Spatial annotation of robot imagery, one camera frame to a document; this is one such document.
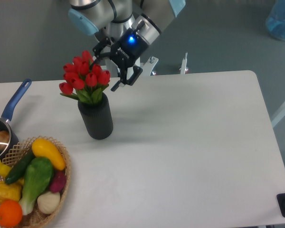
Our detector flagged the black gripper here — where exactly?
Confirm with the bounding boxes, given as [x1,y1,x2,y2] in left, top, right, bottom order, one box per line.
[89,28,149,92]

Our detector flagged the red tulip bouquet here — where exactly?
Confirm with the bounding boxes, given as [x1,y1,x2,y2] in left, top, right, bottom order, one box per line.
[59,50,111,106]

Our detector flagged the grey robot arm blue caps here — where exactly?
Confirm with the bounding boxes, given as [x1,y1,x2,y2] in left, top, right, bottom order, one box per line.
[68,0,186,91]

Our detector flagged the black ribbed vase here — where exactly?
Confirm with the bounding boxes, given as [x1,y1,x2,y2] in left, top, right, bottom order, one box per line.
[77,93,114,140]

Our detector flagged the yellow squash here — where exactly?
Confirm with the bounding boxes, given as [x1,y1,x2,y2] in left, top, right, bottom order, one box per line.
[32,138,66,171]

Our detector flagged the purple radish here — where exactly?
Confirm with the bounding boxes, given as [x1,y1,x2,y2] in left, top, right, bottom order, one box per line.
[49,171,67,193]

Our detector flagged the green lettuce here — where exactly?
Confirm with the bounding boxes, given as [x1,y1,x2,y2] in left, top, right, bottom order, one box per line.
[19,157,53,216]

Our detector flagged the brown bread roll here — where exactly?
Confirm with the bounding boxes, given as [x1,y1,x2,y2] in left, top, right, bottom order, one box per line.
[0,131,10,151]

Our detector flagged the dark green cucumber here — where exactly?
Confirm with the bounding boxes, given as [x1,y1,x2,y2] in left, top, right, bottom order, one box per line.
[5,150,35,184]

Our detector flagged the white garlic bulb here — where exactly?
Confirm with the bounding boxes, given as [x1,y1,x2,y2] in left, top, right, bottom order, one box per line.
[37,191,60,214]

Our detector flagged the small yellow pepper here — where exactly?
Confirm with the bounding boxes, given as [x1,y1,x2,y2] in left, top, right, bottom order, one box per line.
[0,160,12,178]

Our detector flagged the blue translucent bag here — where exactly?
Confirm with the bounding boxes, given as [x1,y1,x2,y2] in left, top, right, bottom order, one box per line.
[266,0,285,41]

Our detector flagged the yellow bell pepper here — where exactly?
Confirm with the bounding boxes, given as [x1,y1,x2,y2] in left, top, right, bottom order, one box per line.
[0,181,22,204]

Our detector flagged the woven wicker basket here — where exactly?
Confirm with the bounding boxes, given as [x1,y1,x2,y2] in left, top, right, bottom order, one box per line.
[0,136,71,228]

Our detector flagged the orange fruit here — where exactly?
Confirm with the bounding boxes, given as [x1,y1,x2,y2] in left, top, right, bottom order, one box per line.
[0,200,22,228]

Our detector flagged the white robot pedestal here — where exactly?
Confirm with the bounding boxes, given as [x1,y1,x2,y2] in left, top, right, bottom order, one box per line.
[94,14,143,78]

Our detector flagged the white upright post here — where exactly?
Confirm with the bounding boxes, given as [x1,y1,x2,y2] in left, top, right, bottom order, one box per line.
[180,52,189,74]

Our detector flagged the blue handled saucepan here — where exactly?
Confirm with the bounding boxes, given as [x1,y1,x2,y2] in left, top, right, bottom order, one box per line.
[0,79,32,160]

